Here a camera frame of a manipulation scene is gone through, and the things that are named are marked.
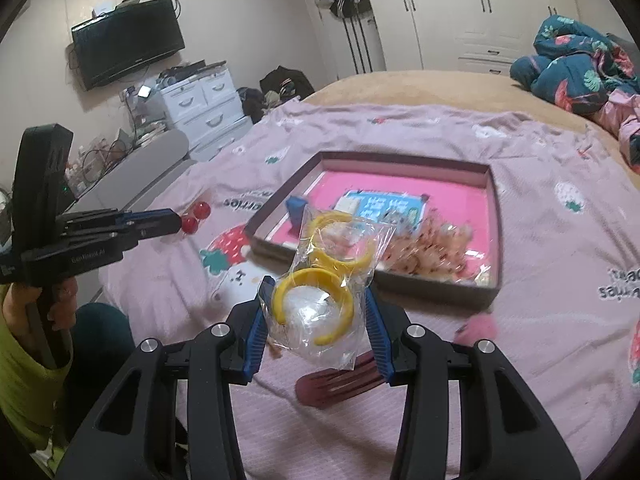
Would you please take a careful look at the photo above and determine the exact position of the teal floral quilt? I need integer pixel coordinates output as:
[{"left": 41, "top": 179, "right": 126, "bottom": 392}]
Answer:
[{"left": 510, "top": 14, "right": 640, "bottom": 116}]

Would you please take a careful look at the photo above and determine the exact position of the small blue pin box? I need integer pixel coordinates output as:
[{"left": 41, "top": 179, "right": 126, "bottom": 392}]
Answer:
[{"left": 285, "top": 196, "right": 307, "bottom": 233}]

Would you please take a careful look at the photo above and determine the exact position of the purple strawberry print blanket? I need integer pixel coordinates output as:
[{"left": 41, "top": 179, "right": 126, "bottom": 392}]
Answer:
[{"left": 97, "top": 97, "right": 640, "bottom": 480}]

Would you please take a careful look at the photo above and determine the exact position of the maroon hair clip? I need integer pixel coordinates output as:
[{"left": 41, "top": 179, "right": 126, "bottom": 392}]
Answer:
[{"left": 295, "top": 350, "right": 386, "bottom": 408}]

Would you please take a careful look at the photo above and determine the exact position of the black television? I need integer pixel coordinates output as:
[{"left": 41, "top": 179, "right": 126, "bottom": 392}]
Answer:
[{"left": 70, "top": 0, "right": 185, "bottom": 92}]

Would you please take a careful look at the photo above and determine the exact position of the beige bed sheet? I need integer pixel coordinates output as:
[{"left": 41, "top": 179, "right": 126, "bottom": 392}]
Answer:
[{"left": 300, "top": 69, "right": 640, "bottom": 176}]

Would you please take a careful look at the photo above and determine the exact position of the white wardrobe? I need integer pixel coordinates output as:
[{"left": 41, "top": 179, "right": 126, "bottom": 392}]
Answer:
[{"left": 395, "top": 0, "right": 581, "bottom": 73}]

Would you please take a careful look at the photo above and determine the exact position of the person's left forearm green sleeve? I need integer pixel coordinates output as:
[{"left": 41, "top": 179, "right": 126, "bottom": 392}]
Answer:
[{"left": 0, "top": 300, "right": 73, "bottom": 463}]

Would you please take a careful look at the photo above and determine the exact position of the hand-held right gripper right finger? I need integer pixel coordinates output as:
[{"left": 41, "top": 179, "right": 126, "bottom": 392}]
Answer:
[{"left": 364, "top": 287, "right": 582, "bottom": 480}]

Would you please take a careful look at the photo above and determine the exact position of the red bead hair tie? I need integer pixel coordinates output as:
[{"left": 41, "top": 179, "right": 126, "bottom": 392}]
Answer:
[{"left": 180, "top": 201, "right": 212, "bottom": 235}]

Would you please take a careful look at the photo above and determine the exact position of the dark bag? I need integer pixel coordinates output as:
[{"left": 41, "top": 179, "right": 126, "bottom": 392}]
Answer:
[{"left": 260, "top": 66, "right": 316, "bottom": 106}]

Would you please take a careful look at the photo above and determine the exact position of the pink pom hair tie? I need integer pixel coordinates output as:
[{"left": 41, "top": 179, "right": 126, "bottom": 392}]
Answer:
[{"left": 452, "top": 312, "right": 501, "bottom": 343}]

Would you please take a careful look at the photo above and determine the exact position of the brown cardboard tray box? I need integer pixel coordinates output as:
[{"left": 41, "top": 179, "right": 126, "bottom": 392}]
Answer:
[{"left": 248, "top": 150, "right": 503, "bottom": 311}]

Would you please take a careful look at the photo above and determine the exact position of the pink floral clothing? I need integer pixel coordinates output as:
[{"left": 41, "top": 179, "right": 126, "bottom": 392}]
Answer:
[{"left": 595, "top": 87, "right": 640, "bottom": 171}]

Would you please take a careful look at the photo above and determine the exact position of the white door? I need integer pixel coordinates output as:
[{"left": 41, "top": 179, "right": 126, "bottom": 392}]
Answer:
[{"left": 305, "top": 0, "right": 388, "bottom": 81}]

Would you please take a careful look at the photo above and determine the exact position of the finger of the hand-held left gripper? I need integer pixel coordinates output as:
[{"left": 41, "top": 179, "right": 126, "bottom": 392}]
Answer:
[
  {"left": 61, "top": 208, "right": 183, "bottom": 232},
  {"left": 64, "top": 221, "right": 184, "bottom": 254}
]

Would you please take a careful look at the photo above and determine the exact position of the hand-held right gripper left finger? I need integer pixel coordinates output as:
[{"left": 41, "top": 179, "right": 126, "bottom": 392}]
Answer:
[{"left": 54, "top": 275, "right": 277, "bottom": 480}]

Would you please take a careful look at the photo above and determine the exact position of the pink book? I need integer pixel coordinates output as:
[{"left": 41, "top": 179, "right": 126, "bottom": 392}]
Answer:
[{"left": 267, "top": 170, "right": 493, "bottom": 286}]

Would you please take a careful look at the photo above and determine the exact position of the yellow rings plastic packet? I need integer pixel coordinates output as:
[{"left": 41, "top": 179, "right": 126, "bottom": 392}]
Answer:
[{"left": 267, "top": 210, "right": 396, "bottom": 371}]

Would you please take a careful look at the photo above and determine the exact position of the white drawer cabinet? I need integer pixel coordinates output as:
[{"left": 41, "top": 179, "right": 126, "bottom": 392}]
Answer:
[{"left": 150, "top": 66, "right": 253, "bottom": 161}]

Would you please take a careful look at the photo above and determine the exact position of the person's left hand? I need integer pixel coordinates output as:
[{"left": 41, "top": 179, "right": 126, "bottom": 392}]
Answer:
[{"left": 0, "top": 280, "right": 79, "bottom": 347}]

